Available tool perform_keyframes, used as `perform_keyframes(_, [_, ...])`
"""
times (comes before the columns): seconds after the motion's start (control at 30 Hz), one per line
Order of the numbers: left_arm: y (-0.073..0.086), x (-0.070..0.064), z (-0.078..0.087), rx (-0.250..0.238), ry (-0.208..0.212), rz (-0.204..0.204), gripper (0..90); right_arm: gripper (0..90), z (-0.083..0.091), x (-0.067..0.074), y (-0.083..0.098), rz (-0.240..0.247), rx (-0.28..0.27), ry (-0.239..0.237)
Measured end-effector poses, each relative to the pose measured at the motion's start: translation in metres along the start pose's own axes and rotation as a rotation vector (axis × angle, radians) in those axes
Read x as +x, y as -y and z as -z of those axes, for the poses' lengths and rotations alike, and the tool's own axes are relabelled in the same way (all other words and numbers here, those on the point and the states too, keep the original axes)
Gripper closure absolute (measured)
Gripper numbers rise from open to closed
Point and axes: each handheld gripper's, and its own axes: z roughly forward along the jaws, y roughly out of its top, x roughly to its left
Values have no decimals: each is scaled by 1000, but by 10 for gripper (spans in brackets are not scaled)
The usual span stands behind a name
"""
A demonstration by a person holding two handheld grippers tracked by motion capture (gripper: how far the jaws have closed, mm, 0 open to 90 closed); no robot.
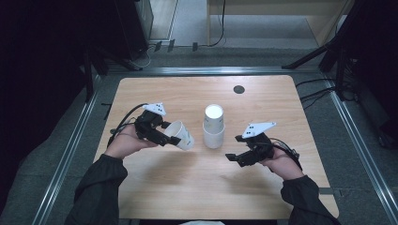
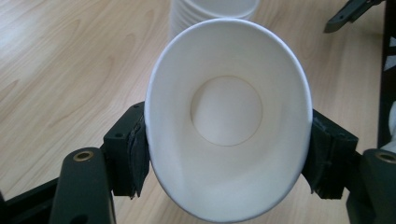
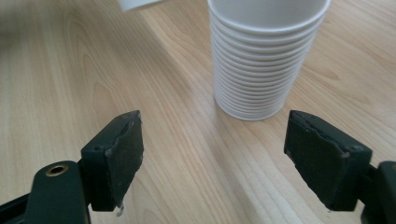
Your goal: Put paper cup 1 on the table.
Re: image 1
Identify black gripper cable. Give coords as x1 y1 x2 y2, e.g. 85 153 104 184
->
106 102 149 148
268 137 304 173

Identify black cabinet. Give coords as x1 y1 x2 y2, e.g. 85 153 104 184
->
114 0 154 61

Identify person's left hand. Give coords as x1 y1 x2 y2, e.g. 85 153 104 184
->
104 123 159 160

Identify hanging black cable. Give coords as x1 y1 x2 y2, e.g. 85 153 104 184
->
208 0 227 48

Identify person's right hand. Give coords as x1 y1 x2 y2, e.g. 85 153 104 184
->
258 146 303 182

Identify black floor cables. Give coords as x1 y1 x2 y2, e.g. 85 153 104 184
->
295 78 336 111

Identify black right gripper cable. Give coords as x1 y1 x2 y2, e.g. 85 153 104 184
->
268 137 304 173

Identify long metal floor rail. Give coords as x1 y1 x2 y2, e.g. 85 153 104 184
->
31 74 101 225
106 66 320 77
325 78 398 225

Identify black tripod stand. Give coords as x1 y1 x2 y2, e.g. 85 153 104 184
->
281 0 358 101

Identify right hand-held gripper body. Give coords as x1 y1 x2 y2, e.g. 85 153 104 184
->
240 121 278 168

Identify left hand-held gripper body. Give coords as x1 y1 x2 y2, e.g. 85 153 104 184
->
134 102 172 146

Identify white cloth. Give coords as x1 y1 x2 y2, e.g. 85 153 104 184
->
179 219 225 225

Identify plain white paper cup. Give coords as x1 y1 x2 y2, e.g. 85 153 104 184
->
202 124 225 150

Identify light wooden desk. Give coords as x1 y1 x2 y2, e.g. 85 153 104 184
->
206 0 355 48

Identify dark curtain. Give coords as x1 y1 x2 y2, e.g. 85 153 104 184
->
0 0 120 217

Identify white floor cable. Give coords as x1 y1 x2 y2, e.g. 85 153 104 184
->
133 45 154 68

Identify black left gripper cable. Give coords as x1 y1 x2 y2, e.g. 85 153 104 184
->
106 102 149 148

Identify black metal stand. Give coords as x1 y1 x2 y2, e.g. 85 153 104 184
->
82 46 143 104

